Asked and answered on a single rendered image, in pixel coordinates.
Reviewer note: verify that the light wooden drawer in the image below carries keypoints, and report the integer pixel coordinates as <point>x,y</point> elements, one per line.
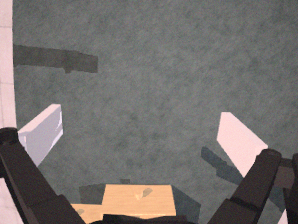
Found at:
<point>149,201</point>
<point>88,213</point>

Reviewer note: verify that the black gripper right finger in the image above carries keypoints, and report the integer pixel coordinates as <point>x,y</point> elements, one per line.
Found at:
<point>261,172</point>

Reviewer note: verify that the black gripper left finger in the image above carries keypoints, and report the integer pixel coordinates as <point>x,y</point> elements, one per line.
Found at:
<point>34,198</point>

